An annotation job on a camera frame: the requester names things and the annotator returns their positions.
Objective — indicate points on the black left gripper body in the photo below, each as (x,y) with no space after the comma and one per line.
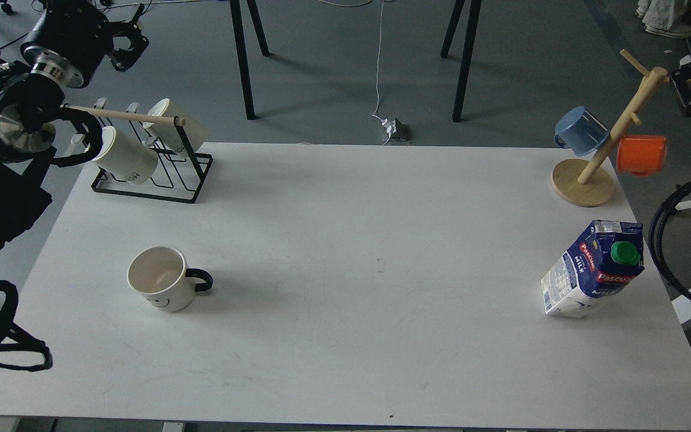
(75,31)

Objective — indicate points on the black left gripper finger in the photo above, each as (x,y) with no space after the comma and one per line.
(123,59)
(128,29)

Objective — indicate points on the white smiley mug black handle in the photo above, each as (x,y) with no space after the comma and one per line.
(163,277)

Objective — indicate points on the blue white milk carton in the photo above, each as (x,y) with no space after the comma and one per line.
(599,264)

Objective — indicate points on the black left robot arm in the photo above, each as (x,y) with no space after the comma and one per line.
(37,131)

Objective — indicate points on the blue cup on tree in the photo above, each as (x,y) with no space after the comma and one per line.
(580,131)

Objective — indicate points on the orange cup on tree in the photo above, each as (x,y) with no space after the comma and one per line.
(641,155)

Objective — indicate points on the white mug front on rack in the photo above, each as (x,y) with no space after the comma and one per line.
(125,158)

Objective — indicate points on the black table legs left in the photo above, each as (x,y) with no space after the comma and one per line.
(241,49)

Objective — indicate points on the black table legs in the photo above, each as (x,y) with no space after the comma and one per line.
(470,33)
(241,49)

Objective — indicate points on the black table legs right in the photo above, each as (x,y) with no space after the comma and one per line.
(470,33)

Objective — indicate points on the wooden mug tree stand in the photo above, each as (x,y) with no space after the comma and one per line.
(582,182)

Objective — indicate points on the person's feet in background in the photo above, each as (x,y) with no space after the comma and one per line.
(664,18)

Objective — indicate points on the black wire mug rack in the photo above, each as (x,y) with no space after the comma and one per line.
(176,137)

